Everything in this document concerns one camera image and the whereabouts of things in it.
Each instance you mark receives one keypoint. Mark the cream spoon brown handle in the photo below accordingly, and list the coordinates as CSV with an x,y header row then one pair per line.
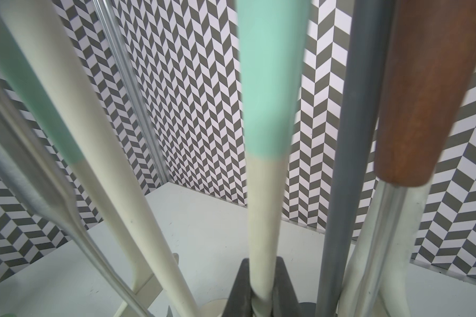
x,y
430,61

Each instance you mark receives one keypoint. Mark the cream turner mint handle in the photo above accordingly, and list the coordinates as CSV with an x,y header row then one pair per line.
x,y
271,53

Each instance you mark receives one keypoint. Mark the cream slotted turner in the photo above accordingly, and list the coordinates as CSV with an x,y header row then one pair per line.
x,y
37,181

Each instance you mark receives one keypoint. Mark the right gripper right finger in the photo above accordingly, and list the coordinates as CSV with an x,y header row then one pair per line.
x,y
284,300

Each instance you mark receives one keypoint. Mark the dark grey utensil rack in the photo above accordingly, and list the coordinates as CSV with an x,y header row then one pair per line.
x,y
369,36

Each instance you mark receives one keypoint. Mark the cream utensil rack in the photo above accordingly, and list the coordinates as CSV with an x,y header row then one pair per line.
x,y
38,30

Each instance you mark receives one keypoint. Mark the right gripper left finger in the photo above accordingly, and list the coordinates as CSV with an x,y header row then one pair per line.
x,y
239,301

